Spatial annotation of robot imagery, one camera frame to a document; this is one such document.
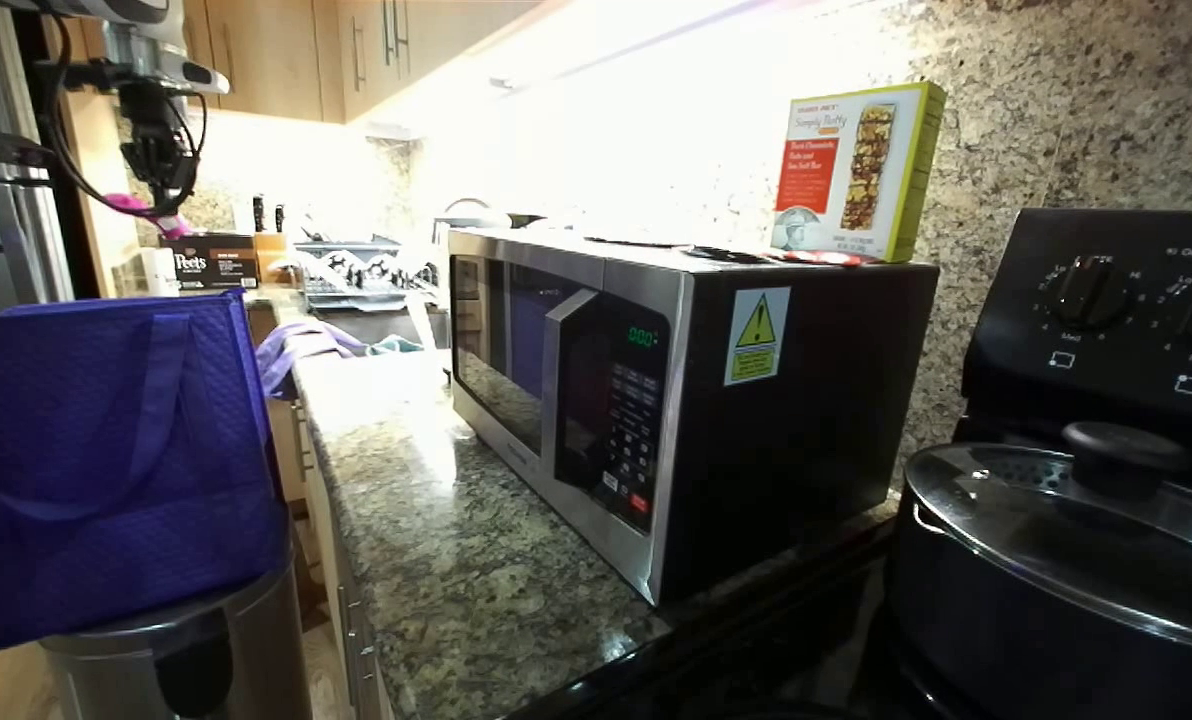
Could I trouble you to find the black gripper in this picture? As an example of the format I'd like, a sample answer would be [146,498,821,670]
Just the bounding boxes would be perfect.
[110,84,211,218]

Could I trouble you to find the blue insulated tote bag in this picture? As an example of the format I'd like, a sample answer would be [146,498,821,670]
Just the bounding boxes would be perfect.
[0,283,366,665]

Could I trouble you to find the white container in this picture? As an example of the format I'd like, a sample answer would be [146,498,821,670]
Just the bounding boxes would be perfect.
[131,244,179,298]

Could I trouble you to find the black carton box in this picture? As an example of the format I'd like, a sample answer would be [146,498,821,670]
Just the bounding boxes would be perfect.
[165,233,261,296]

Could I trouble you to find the wooden knife block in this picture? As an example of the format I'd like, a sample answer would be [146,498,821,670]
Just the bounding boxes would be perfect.
[248,196,293,291]

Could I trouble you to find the chrome faucet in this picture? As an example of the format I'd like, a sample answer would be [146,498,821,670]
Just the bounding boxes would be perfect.
[428,191,497,244]

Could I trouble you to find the light wood base cabinet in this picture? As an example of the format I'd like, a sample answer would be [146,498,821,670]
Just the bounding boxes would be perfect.
[269,394,361,720]

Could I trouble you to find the stainless steel trash can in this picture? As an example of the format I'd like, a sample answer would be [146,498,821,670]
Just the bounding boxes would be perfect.
[36,562,317,720]

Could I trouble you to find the stainless steel microwave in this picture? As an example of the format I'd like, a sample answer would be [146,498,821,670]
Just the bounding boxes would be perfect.
[442,224,945,611]

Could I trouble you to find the green white food box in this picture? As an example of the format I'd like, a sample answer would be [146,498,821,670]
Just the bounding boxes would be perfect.
[768,75,949,269]

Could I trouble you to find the black cooking pot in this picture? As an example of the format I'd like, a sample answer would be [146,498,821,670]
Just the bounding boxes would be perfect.
[885,498,1192,720]

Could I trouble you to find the black electric stove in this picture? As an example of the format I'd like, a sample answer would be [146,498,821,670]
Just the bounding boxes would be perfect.
[512,205,1192,720]

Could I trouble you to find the black pot with lid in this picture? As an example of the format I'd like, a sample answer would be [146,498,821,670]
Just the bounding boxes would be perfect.
[905,414,1192,659]

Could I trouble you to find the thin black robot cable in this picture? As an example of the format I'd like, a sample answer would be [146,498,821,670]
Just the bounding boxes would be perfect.
[32,10,214,218]

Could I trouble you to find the wooden wall cabinets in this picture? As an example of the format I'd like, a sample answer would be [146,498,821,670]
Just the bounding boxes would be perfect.
[172,0,548,128]

